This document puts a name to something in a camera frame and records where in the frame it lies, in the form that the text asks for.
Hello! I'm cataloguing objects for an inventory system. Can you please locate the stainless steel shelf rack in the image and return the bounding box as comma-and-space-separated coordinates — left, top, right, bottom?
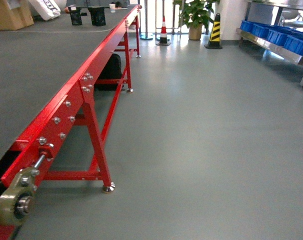
236, 0, 303, 88

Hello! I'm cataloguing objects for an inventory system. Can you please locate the red white traffic cone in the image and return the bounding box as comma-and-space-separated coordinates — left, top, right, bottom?
155, 16, 171, 46

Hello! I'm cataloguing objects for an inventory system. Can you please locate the metal barrier gate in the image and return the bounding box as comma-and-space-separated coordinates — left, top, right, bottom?
136, 0, 184, 41

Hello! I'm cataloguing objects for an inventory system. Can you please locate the yellow black traffic cone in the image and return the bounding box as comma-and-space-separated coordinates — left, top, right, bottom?
205, 13, 223, 50

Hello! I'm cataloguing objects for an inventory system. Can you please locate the potted green plant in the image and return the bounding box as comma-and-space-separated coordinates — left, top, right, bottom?
178, 0, 221, 41

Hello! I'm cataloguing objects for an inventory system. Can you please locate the black crate right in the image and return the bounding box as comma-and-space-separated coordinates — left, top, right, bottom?
87, 6, 106, 27

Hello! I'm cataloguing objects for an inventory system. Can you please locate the black crate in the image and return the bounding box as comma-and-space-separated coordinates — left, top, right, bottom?
68, 6, 82, 26
87, 6, 106, 27

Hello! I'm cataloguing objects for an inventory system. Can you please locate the white paper cup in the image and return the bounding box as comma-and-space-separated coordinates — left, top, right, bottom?
109, 3, 116, 13

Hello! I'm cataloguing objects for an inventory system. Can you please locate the black crate left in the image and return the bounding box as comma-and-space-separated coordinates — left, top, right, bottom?
68, 6, 82, 26

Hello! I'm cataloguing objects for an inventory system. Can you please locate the large open cardboard box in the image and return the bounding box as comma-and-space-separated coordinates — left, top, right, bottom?
0, 0, 34, 31

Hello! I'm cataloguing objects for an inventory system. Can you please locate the red conveyor frame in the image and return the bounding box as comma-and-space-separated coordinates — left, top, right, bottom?
0, 5, 140, 240

